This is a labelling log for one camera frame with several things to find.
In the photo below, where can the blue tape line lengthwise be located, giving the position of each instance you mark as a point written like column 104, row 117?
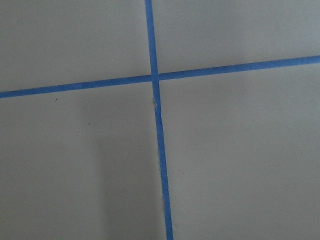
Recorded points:
column 158, row 119

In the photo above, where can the blue tape line crosswise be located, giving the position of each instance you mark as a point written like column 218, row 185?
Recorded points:
column 164, row 76

